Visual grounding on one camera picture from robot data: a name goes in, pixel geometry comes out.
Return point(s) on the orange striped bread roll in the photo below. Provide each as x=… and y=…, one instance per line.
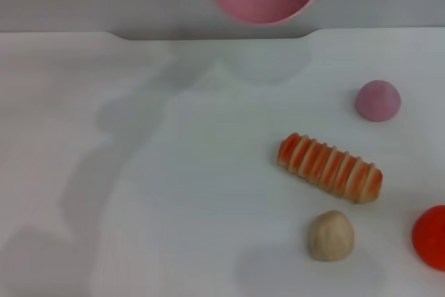
x=330, y=168

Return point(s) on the beige round bun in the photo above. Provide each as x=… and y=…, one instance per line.
x=332, y=236

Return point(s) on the pink round bun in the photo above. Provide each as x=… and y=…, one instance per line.
x=378, y=101

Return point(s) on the red round bun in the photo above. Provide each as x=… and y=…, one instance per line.
x=431, y=238

